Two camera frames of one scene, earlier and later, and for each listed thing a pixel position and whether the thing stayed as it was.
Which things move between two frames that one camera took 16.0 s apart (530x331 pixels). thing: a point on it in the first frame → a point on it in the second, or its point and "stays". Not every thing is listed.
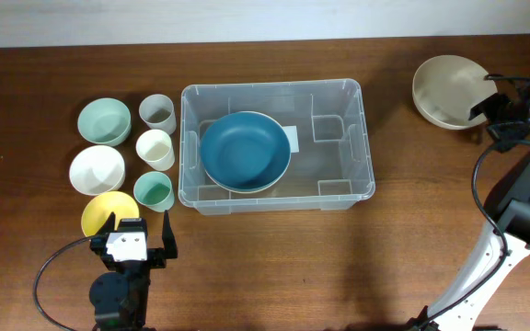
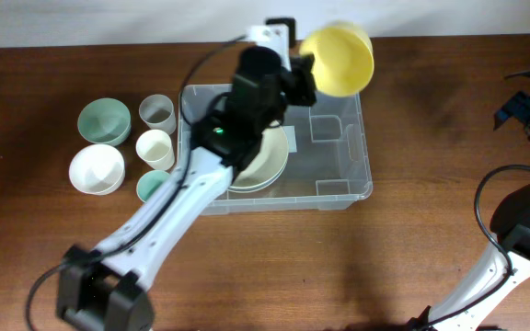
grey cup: [156, 111] stays
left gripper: [157, 256] → [302, 66]
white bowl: [97, 169] stays
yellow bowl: [100, 206] → [343, 61]
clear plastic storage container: [333, 169] stays
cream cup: [155, 148] stays
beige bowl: [446, 87] → [267, 165]
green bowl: [105, 121] stays
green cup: [154, 190] stays
